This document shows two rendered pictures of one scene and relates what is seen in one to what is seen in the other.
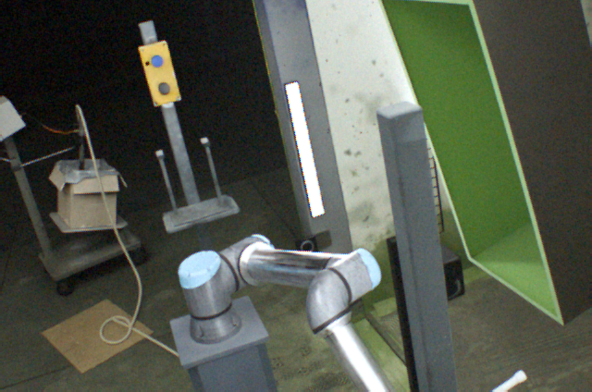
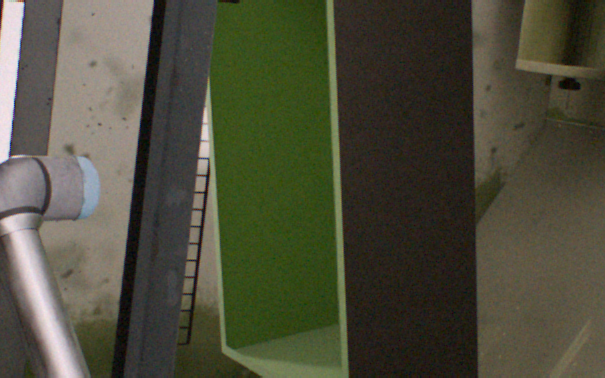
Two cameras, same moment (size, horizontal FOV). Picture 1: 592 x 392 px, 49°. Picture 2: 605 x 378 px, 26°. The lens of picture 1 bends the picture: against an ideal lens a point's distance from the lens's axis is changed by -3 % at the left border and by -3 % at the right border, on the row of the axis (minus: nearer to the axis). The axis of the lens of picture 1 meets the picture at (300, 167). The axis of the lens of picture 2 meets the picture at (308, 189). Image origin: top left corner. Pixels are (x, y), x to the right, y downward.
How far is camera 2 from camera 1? 0.97 m
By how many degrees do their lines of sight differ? 20
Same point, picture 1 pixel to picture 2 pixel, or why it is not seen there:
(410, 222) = not seen: outside the picture
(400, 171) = not seen: outside the picture
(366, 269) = (81, 175)
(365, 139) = (104, 137)
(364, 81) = (129, 45)
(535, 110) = (375, 56)
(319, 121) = (39, 80)
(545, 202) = (361, 203)
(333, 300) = (22, 188)
